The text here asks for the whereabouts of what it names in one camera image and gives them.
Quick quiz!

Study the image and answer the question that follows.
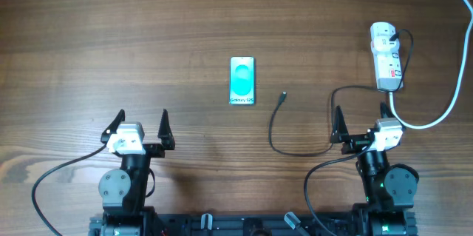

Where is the white USB charger plug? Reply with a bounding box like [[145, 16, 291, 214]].
[[371, 35, 400, 55]]

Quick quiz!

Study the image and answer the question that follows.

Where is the white power strip cord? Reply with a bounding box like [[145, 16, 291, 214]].
[[388, 0, 473, 130]]

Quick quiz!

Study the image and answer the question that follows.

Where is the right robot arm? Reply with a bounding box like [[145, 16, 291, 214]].
[[330, 103, 420, 236]]

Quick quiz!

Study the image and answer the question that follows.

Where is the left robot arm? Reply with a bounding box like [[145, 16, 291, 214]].
[[88, 110, 175, 236]]

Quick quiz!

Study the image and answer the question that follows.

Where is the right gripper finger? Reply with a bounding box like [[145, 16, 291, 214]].
[[379, 102, 406, 130], [330, 106, 350, 144]]

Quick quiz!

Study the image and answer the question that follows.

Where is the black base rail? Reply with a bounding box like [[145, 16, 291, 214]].
[[88, 212, 418, 236]]

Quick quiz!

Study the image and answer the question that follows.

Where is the black USB charging cable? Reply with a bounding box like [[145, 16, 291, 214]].
[[268, 28, 415, 158]]

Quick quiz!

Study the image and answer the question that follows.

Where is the Galaxy S25 smartphone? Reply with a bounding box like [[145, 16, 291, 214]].
[[229, 57, 255, 105]]

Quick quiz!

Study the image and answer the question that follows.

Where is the white power strip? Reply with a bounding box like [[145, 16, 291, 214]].
[[370, 22, 403, 91]]

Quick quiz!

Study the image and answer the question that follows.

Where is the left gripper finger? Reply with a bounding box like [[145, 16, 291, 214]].
[[157, 109, 175, 150], [101, 109, 126, 144]]

